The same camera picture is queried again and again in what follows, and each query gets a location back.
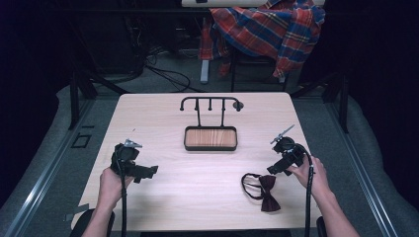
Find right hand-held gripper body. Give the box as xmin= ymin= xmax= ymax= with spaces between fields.
xmin=270 ymin=123 xmax=306 ymax=170

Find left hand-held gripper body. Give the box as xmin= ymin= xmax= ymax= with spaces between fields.
xmin=110 ymin=138 xmax=146 ymax=181

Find dark red bow tie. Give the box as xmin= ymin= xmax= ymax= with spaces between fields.
xmin=240 ymin=172 xmax=283 ymax=213

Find black rack with wooden tray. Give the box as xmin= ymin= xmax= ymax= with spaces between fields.
xmin=179 ymin=96 xmax=245 ymax=152

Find person's right hand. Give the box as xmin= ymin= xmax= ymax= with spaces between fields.
xmin=286 ymin=155 xmax=331 ymax=199

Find person's left hand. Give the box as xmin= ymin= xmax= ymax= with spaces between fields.
xmin=98 ymin=166 xmax=135 ymax=211

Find grey tape strip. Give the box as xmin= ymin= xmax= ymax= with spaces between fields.
xmin=63 ymin=202 xmax=91 ymax=222

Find black metal stand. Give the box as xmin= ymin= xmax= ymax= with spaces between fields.
xmin=290 ymin=71 xmax=351 ymax=134
xmin=66 ymin=63 xmax=130 ymax=131

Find black chair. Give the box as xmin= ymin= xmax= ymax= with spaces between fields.
xmin=229 ymin=45 xmax=289 ymax=94

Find red blue plaid cloth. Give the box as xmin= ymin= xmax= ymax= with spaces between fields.
xmin=199 ymin=0 xmax=327 ymax=80

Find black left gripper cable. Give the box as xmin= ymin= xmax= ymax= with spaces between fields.
xmin=116 ymin=149 xmax=128 ymax=237

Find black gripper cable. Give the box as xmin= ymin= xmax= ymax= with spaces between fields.
xmin=292 ymin=142 xmax=315 ymax=237
xmin=116 ymin=149 xmax=128 ymax=237

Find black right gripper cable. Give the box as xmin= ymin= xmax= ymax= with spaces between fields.
xmin=292 ymin=142 xmax=315 ymax=237

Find black rectangular floor frame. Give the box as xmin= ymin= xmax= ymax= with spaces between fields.
xmin=70 ymin=132 xmax=93 ymax=149

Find aluminium rail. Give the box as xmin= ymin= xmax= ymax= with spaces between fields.
xmin=2 ymin=98 xmax=97 ymax=237
xmin=324 ymin=98 xmax=400 ymax=237

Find black floor cables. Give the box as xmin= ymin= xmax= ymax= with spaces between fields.
xmin=131 ymin=19 xmax=207 ymax=94

